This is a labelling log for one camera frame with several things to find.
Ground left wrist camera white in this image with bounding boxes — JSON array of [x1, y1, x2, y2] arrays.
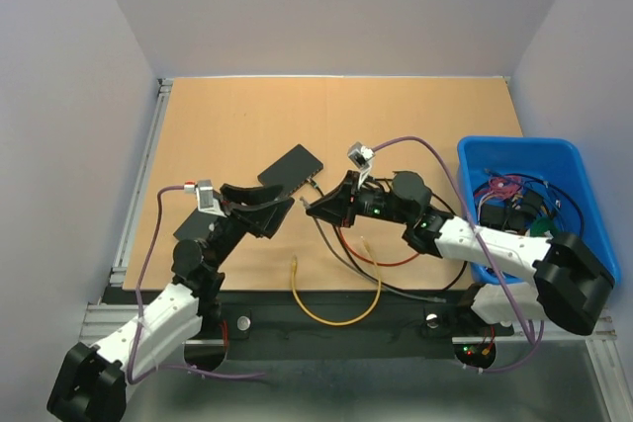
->
[[184, 180, 225, 216]]

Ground black ethernet cable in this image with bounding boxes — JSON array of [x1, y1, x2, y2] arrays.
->
[[309, 177, 469, 293]]

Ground flat black box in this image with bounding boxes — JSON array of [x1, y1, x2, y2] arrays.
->
[[173, 210, 218, 241]]

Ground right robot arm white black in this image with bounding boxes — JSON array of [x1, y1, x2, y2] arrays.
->
[[306, 171, 614, 336]]

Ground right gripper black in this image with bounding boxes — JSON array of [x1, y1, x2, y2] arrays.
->
[[306, 169, 412, 227]]

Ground tangled cables in bin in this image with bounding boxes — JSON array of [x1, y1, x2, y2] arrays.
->
[[472, 167, 588, 245]]

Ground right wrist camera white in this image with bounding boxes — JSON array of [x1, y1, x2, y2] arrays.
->
[[347, 142, 375, 189]]

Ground grey ethernet cable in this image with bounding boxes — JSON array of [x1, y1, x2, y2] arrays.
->
[[300, 197, 446, 304]]

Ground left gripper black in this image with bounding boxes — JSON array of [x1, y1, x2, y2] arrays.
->
[[207, 182, 293, 270]]

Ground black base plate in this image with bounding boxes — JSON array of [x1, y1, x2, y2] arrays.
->
[[184, 290, 513, 370]]

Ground red ethernet cable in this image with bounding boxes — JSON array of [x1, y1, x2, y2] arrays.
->
[[343, 226, 421, 269]]

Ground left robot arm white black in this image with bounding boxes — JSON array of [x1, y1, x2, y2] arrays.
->
[[46, 180, 295, 421]]

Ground blue plastic bin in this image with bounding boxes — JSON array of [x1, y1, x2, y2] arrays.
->
[[457, 136, 620, 280]]

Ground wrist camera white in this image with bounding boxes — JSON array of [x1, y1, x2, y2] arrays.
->
[[347, 142, 375, 189], [184, 180, 225, 216]]

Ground aluminium frame rail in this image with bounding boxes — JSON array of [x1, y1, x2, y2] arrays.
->
[[56, 78, 174, 422]]

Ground yellow ethernet cable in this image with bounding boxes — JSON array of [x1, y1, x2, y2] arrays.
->
[[289, 238, 382, 327]]

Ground black network switch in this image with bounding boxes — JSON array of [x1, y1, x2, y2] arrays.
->
[[257, 144, 323, 196]]

